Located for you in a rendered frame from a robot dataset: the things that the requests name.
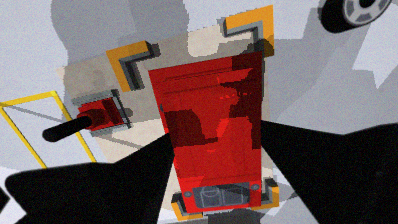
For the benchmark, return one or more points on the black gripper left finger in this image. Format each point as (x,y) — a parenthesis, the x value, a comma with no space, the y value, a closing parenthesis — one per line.
(129,191)

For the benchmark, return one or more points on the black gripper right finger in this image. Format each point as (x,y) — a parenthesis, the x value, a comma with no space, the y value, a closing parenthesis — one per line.
(339,178)

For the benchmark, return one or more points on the black rubber tyre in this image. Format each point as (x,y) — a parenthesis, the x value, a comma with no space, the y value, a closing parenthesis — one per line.
(339,16)

